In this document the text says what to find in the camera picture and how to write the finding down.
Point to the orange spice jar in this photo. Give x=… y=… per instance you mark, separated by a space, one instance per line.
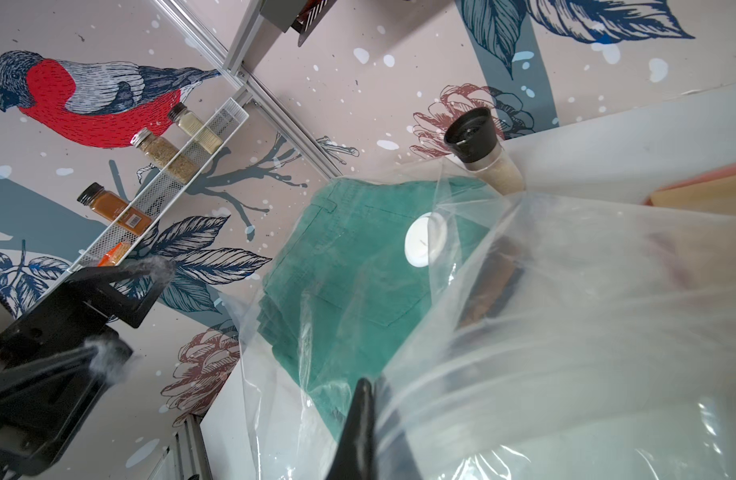
x=113 y=208

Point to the black wire wall basket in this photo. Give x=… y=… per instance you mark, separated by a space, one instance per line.
x=302 y=16

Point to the green trousers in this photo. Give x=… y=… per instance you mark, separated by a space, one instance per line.
x=341 y=296

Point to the black lid pepper grinder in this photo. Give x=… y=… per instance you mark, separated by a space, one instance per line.
x=473 y=139

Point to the clear acrylic spice shelf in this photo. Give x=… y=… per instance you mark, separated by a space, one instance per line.
x=160 y=193

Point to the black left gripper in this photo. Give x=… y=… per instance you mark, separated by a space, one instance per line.
x=59 y=358

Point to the beige cloth placemat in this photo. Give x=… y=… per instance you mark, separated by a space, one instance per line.
x=711 y=192

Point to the tan spice jar silver lid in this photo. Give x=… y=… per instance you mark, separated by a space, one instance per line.
x=164 y=155

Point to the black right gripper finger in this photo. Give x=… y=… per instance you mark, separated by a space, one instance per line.
x=375 y=440

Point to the light spice jar black lid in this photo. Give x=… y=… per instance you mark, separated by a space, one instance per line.
x=192 y=125

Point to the small orange box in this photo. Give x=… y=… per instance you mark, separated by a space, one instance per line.
x=115 y=256

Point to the clear plastic vacuum bag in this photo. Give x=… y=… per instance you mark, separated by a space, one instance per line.
x=614 y=359

